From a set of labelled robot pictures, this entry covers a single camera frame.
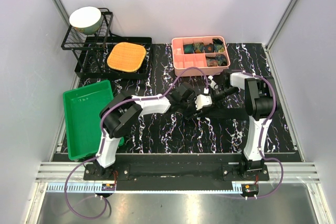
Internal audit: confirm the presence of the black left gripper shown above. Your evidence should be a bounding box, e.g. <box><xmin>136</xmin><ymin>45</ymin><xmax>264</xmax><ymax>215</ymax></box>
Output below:
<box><xmin>178</xmin><ymin>95</ymin><xmax>202</xmax><ymax>120</ymax></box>

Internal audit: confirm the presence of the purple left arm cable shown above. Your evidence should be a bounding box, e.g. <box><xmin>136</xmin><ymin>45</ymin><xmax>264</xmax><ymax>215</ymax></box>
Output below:
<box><xmin>63</xmin><ymin>67</ymin><xmax>211</xmax><ymax>220</ymax></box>

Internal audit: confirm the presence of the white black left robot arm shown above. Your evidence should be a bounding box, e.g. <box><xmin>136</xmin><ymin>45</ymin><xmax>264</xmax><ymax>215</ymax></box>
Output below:
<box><xmin>90</xmin><ymin>82</ymin><xmax>200</xmax><ymax>180</ymax></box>

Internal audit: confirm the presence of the rolled colourful large tie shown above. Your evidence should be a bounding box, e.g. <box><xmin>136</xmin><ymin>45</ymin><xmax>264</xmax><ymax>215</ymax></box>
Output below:
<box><xmin>205</xmin><ymin>54</ymin><xmax>228</xmax><ymax>67</ymax></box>

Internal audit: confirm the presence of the black wire dish rack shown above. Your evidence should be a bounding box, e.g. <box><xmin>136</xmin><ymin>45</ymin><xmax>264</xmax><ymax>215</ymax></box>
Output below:
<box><xmin>61</xmin><ymin>8</ymin><xmax>153</xmax><ymax>80</ymax></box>

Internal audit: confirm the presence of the rolled green patterned tie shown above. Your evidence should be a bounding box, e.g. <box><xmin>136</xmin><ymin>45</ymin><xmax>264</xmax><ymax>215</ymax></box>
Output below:
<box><xmin>193</xmin><ymin>42</ymin><xmax>204</xmax><ymax>54</ymax></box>

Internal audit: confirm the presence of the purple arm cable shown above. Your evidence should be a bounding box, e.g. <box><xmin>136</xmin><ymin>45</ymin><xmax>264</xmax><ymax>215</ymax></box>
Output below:
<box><xmin>217</xmin><ymin>69</ymin><xmax>285</xmax><ymax>199</ymax></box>
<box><xmin>63</xmin><ymin>67</ymin><xmax>211</xmax><ymax>220</ymax></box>

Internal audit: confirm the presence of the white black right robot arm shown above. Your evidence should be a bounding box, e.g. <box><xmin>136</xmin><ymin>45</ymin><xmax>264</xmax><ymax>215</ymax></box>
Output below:
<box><xmin>208</xmin><ymin>71</ymin><xmax>278</xmax><ymax>180</ymax></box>

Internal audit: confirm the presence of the pink divided organizer box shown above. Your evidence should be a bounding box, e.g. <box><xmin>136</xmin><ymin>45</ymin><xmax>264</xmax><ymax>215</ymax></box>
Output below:
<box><xmin>172</xmin><ymin>36</ymin><xmax>230</xmax><ymax>77</ymax></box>

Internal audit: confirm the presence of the rolled black green tie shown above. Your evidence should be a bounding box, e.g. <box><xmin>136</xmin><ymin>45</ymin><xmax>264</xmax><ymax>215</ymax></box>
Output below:
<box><xmin>212</xmin><ymin>38</ymin><xmax>226</xmax><ymax>52</ymax></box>

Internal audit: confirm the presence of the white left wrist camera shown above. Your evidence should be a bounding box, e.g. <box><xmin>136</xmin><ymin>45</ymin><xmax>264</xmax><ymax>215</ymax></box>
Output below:
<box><xmin>195</xmin><ymin>94</ymin><xmax>212</xmax><ymax>111</ymax></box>

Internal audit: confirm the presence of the rolled orange dark tie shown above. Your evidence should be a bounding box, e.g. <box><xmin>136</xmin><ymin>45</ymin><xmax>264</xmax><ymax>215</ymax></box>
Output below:
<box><xmin>204</xmin><ymin>44</ymin><xmax>214</xmax><ymax>53</ymax></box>

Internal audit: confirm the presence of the orange woven square mat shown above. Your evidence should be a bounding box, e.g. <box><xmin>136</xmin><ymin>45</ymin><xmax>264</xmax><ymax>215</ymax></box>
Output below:
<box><xmin>107</xmin><ymin>42</ymin><xmax>146</xmax><ymax>73</ymax></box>

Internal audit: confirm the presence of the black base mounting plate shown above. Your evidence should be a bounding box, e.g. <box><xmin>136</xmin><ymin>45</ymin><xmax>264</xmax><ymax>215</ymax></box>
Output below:
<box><xmin>83</xmin><ymin>153</ymin><xmax>269</xmax><ymax>182</ymax></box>

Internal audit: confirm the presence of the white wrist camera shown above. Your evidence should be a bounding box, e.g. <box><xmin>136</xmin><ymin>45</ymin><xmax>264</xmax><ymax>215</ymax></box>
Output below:
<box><xmin>195</xmin><ymin>94</ymin><xmax>212</xmax><ymax>111</ymax></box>
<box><xmin>208</xmin><ymin>76</ymin><xmax>218</xmax><ymax>90</ymax></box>

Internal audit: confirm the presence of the black marbled table mat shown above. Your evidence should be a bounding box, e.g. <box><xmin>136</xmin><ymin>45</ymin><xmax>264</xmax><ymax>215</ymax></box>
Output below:
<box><xmin>51</xmin><ymin>42</ymin><xmax>305</xmax><ymax>163</ymax></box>

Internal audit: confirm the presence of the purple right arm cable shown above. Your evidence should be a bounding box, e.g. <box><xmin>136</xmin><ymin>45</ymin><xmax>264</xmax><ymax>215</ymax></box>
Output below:
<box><xmin>217</xmin><ymin>69</ymin><xmax>285</xmax><ymax>199</ymax></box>

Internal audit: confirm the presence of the white green ceramic bowl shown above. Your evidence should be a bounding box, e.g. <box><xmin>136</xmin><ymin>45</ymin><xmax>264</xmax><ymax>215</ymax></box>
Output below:
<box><xmin>69</xmin><ymin>6</ymin><xmax>103</xmax><ymax>35</ymax></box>

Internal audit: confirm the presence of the rolled dark teal tie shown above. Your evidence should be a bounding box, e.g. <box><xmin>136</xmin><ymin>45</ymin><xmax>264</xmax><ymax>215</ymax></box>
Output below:
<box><xmin>183</xmin><ymin>44</ymin><xmax>194</xmax><ymax>54</ymax></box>

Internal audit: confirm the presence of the green plastic tray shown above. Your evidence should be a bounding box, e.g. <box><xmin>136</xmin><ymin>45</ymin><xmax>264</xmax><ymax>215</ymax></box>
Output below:
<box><xmin>63</xmin><ymin>80</ymin><xmax>113</xmax><ymax>161</ymax></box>

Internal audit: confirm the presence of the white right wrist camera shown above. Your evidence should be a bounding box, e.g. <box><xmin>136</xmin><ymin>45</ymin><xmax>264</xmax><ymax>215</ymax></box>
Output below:
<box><xmin>208</xmin><ymin>76</ymin><xmax>218</xmax><ymax>90</ymax></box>

